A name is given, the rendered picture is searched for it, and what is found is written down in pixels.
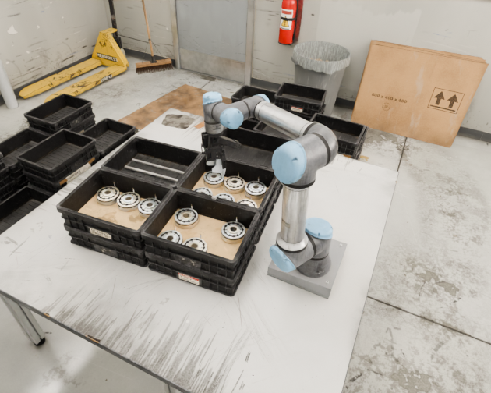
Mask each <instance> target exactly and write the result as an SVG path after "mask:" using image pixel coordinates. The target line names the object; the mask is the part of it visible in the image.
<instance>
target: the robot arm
mask: <svg viewBox="0 0 491 393"><path fill-rule="evenodd" d="M203 116H204V127H205V132H201V137H202V143H201V151H202V154H205V155H206V160H207V165H216V166H215V167H213V168H212V172H213V173H221V178H224V174H225V170H226V157H225V149H224V145H226V146H229V147H232V148H234V149H239V148H240V146H241V144H240V143H239V142H238V141H237V140H233V139H230V138H227V137H225V136H222V135H223V126H225V127H227V128H229V129H237V128H238V127H240V125H241V124H242V122H243V121H244V120H246V119H250V118H255V119H258V120H260V121H261V122H263V123H265V124H267V125H269V126H271V127H272V128H274V129H276V130H278V131H280V132H282V133H283V134H285V135H287V136H290V137H291V138H293V139H294V140H293V141H288V142H287V143H284V144H283V145H282V146H280V147H279V148H278V149H276V151H275V152H274V154H273V157H272V168H273V170H274V174H275V175H276V177H277V179H278V180H279V181H280V182H281V184H282V185H284V186H283V200H282V214H281V230H280V231H279V233H278V234H277V237H276V243H275V244H274V245H272V246H271V247H270V248H269V253H270V257H271V259H272V260H273V262H274V263H275V264H276V265H277V267H278V268H280V269H281V270H282V271H284V272H290V271H293V270H295V269H297V270H298V271H299V272H300V273H301V274H303V275H305V276H306V277H310V278H320V277H323V276H324V275H325V274H327V273H328V272H329V270H330V266H331V260H330V254H329V251H330V243H331V239H332V237H333V228H332V226H331V224H330V223H329V222H328V221H326V220H324V219H322V218H317V217H311V218H307V219H306V215H307V208H308V201H309V188H310V187H311V186H312V185H313V184H314V183H315V181H316V172H317V170H319V169H321V168H323V167H325V166H327V165H329V164H330V163H331V162H332V161H333V160H334V159H335V157H336V155H337V151H338V141H337V137H336V136H335V135H334V133H333V132H332V131H331V130H330V129H329V128H328V127H326V126H324V125H322V124H320V123H318V122H309V121H307V120H305V119H302V118H300V117H298V116H297V115H294V114H292V113H290V112H287V111H285V110H284V109H282V108H279V107H277V106H275V105H273V104H271V103H270V101H269V99H268V98H267V96H266V95H264V94H258V95H254V96H252V97H249V98H246V99H244V100H241V101H237V102H235V103H232V104H225V103H224V102H222V97H221V94H220V93H218V92H208V93H205V94H204V95H203ZM202 147H203V148H204V150H205V151H204V152H203V148H202Z"/></svg>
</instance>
